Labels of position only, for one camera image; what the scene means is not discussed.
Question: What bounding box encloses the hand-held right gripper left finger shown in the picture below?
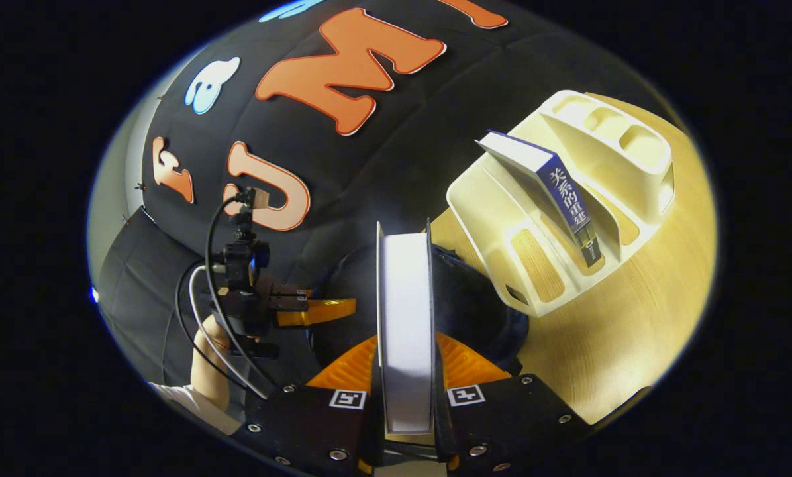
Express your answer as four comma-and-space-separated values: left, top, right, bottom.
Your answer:
236, 335, 379, 477

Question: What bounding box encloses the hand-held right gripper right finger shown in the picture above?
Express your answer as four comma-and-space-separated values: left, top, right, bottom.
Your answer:
434, 331, 593, 475

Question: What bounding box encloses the blue schoolbag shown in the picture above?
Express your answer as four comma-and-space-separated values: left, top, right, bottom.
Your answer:
309, 242, 530, 375

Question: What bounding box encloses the white plastic bookshelf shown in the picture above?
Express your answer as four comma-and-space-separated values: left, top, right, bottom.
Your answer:
446, 89, 675, 318

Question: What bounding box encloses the blue book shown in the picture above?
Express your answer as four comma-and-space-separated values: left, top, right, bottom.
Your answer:
475, 129, 604, 268

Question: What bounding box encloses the white cable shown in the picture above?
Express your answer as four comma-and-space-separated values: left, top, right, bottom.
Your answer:
187, 264, 272, 401

